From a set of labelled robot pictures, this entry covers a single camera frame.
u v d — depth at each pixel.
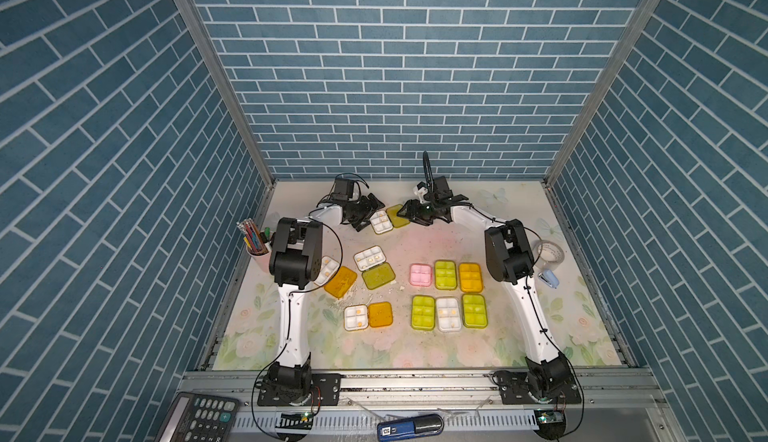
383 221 1.08
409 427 0.65
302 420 0.72
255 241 0.87
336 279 0.93
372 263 0.96
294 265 0.60
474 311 0.87
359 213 0.95
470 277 0.94
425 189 1.01
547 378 0.64
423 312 0.87
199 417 0.68
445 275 0.94
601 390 0.75
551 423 0.72
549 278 0.91
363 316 0.86
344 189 0.88
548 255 0.99
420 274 0.94
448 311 0.87
